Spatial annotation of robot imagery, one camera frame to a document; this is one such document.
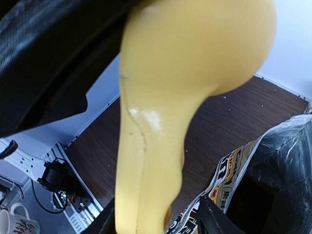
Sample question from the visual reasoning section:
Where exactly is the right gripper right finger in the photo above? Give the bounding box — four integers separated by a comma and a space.
198, 195, 245, 234

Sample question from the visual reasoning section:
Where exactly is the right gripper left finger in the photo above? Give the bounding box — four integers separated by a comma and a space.
82, 198, 116, 234

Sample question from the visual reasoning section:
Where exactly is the brown pet food bag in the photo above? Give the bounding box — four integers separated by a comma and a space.
167, 115, 312, 234

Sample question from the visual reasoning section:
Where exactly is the yellow plastic scoop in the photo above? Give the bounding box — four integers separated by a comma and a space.
115, 0, 276, 234

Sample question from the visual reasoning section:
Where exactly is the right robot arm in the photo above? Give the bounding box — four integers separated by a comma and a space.
0, 0, 138, 137

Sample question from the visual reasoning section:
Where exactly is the white patterned mug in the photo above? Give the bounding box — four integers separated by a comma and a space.
0, 202, 41, 234

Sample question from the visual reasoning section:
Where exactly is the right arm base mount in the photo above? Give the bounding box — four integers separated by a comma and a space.
36, 157, 80, 215

